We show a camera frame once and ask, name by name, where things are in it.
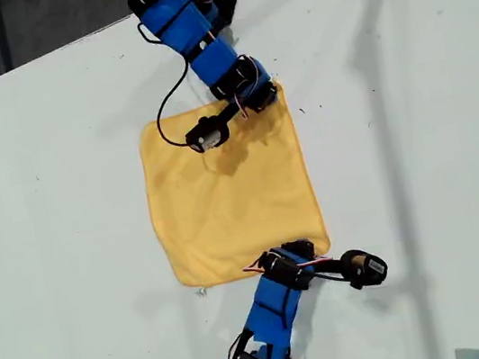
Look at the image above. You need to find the yellow square microfibre towel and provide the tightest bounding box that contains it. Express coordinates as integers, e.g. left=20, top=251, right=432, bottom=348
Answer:
left=131, top=76, right=336, bottom=296

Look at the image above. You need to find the camera black stalk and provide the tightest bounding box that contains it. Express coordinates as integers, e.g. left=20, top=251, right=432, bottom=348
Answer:
left=208, top=97, right=254, bottom=126
left=309, top=256, right=352, bottom=288

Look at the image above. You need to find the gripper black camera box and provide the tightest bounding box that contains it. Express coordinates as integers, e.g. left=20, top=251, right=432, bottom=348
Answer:
left=182, top=112, right=234, bottom=157
left=339, top=244, right=392, bottom=294

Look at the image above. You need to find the camera black cable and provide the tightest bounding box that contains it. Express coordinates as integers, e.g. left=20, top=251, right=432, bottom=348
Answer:
left=147, top=57, right=203, bottom=150

